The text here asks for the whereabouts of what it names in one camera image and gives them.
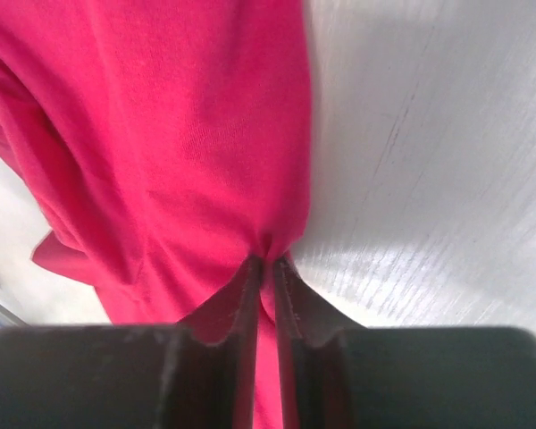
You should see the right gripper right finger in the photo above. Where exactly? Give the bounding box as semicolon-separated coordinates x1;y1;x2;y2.
273;259;536;428

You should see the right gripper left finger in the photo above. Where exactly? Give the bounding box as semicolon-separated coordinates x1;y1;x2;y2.
0;257;263;428

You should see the pink t shirt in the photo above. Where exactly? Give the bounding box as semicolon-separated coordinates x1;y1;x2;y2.
0;0;316;429

